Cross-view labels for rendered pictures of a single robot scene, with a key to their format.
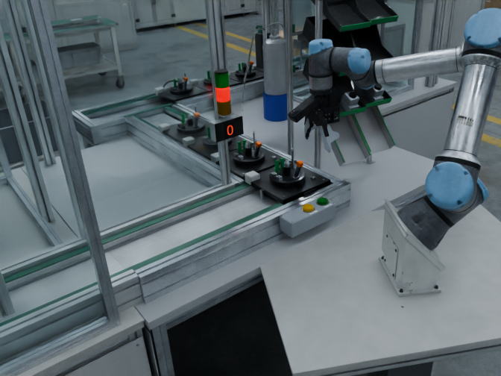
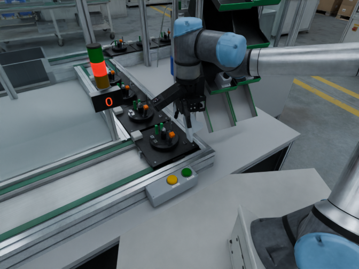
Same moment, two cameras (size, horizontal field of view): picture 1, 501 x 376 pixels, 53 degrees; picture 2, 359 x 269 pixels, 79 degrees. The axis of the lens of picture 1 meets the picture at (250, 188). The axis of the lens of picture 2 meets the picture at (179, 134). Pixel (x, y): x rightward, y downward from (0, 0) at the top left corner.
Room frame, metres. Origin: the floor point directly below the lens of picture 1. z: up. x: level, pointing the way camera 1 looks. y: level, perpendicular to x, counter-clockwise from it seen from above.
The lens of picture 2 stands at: (0.98, -0.25, 1.66)
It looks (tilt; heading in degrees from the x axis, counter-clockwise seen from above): 40 degrees down; 2
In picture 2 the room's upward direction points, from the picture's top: straight up
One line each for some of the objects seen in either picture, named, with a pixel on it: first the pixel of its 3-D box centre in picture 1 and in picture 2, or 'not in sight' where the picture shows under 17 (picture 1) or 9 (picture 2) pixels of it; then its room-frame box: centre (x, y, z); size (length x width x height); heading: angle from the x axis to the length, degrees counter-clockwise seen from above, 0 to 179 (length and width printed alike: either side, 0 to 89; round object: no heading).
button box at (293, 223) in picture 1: (308, 215); (172, 184); (1.53, -0.20, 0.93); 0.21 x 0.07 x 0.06; 125
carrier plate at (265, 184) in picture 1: (287, 180); (164, 142); (1.75, -0.15, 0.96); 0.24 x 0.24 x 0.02; 35
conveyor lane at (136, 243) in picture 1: (221, 215); (103, 172); (1.60, 0.11, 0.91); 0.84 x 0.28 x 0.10; 125
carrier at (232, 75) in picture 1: (244, 68); (165, 36); (3.29, -0.01, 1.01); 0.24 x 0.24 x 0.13; 35
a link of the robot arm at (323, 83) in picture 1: (320, 82); (186, 69); (1.60, -0.25, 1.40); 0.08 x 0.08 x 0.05
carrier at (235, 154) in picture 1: (247, 149); (140, 108); (1.96, 0.00, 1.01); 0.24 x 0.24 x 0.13; 35
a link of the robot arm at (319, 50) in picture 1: (321, 57); (188, 41); (1.60, -0.25, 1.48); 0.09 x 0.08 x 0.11; 56
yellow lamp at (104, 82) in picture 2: (224, 107); (101, 80); (1.74, 0.08, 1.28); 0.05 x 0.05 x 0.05
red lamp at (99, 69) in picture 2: (223, 93); (99, 67); (1.74, 0.08, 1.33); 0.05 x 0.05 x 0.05
